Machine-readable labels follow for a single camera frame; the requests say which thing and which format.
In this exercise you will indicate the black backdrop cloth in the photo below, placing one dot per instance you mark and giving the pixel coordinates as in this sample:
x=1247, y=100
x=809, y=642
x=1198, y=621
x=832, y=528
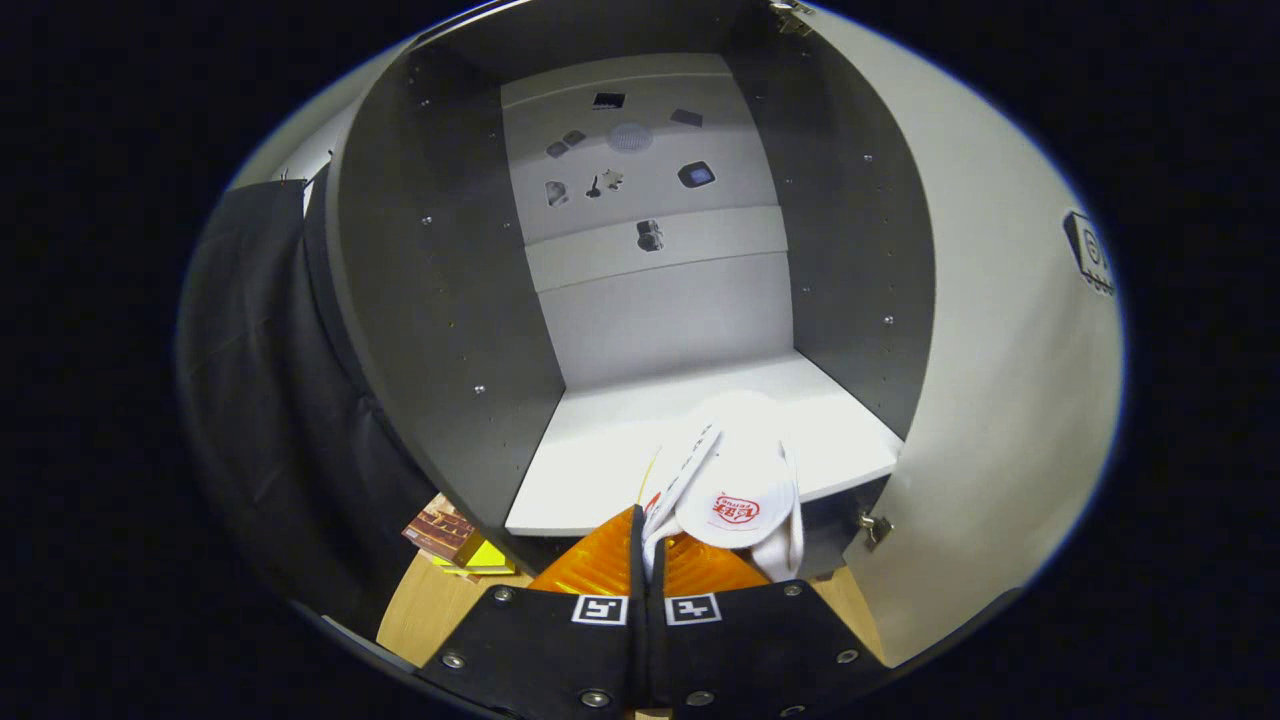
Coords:
x=270, y=400

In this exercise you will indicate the white shoe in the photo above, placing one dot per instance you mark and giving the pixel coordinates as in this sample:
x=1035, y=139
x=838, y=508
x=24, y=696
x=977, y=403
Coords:
x=735, y=490

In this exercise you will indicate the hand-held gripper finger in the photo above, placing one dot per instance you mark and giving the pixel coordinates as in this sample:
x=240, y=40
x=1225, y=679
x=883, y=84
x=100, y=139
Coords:
x=656, y=640
x=638, y=580

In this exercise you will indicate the white cabinet shelf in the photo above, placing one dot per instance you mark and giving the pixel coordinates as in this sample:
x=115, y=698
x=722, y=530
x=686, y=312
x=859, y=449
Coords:
x=600, y=450

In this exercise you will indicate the yellow book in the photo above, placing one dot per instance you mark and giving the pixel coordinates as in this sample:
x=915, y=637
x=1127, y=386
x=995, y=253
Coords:
x=487, y=555

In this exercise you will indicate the brown book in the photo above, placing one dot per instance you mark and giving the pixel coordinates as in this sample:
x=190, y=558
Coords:
x=440, y=530

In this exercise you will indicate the grey shoe cabinet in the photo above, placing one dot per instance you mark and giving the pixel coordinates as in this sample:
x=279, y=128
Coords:
x=430, y=300

